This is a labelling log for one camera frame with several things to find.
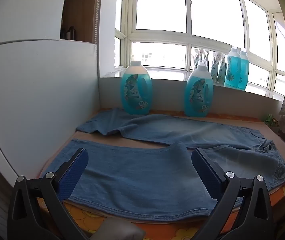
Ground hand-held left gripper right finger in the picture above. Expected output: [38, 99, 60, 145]
[191, 147, 274, 240]

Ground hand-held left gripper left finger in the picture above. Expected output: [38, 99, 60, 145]
[7, 148, 89, 240]

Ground blue denim pants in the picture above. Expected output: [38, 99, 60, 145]
[39, 107, 285, 222]

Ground blue detergent bottle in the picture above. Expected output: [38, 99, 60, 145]
[237, 49, 250, 90]
[121, 60, 153, 115]
[224, 47, 241, 88]
[184, 59, 214, 117]

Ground grey cushion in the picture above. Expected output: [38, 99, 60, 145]
[89, 216, 145, 240]

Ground small green object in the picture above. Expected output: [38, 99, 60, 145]
[264, 114, 279, 127]

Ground white cabinet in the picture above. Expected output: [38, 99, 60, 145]
[0, 0, 100, 180]

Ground white window sill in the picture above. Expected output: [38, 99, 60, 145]
[100, 70, 285, 101]

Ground dark bottle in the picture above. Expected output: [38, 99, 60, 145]
[62, 26, 76, 40]

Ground wooden shelf niche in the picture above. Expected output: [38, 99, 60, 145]
[60, 0, 100, 44]

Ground white window frame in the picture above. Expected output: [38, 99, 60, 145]
[114, 0, 285, 98]

